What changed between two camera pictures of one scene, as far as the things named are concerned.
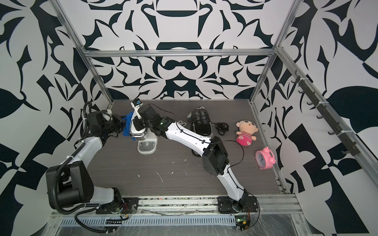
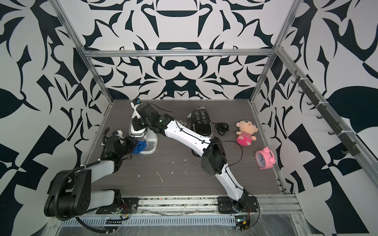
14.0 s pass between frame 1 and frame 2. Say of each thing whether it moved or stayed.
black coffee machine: stayed
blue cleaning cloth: moved
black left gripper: moved
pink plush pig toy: stayed
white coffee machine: stayed
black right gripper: stayed
